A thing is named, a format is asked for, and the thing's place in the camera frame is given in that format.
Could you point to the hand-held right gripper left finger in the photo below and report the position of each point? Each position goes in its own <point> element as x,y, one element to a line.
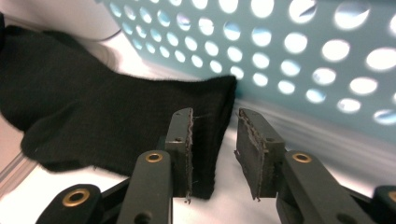
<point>180,155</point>

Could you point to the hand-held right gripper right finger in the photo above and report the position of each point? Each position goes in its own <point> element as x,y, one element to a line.
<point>258,155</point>

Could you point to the light blue perforated basket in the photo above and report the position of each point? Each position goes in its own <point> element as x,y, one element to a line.
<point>280,93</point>

